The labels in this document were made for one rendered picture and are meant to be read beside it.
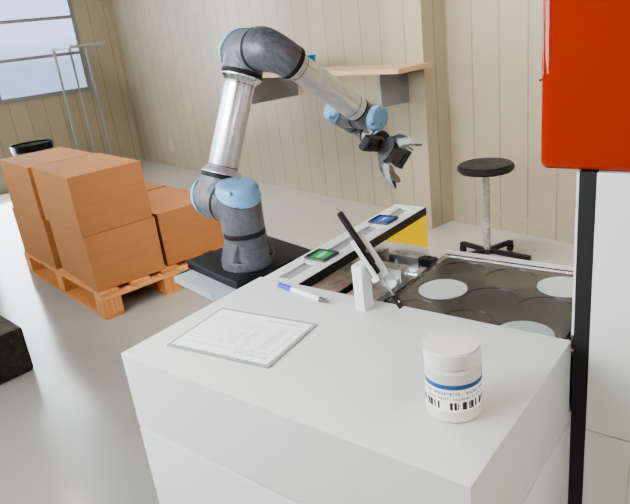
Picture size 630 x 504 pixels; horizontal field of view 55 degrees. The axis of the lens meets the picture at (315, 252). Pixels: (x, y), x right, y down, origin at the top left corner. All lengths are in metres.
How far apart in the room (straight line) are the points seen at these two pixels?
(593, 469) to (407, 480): 0.41
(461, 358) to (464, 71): 3.61
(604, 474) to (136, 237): 3.05
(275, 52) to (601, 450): 1.18
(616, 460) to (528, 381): 0.24
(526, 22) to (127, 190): 2.51
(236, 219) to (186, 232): 2.28
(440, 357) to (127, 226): 3.07
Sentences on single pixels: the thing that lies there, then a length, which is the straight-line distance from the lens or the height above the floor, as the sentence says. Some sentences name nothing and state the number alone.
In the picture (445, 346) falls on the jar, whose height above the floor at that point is 1.06.
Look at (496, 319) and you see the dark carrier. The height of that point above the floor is 0.90.
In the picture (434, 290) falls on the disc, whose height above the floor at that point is 0.90.
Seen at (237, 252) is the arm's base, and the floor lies 0.90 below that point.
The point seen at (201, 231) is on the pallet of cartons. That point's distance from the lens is 3.94.
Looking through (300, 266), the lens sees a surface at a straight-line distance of 1.33.
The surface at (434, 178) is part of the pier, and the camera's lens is 4.34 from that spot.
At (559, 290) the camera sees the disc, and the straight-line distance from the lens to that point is 1.29.
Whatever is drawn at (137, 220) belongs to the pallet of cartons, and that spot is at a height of 0.50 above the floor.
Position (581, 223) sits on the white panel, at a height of 1.15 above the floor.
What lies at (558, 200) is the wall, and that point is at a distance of 4.06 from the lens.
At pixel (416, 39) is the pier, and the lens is 4.20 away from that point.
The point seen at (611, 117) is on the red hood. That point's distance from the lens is 0.86.
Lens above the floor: 1.44
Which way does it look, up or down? 20 degrees down
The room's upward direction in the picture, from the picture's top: 7 degrees counter-clockwise
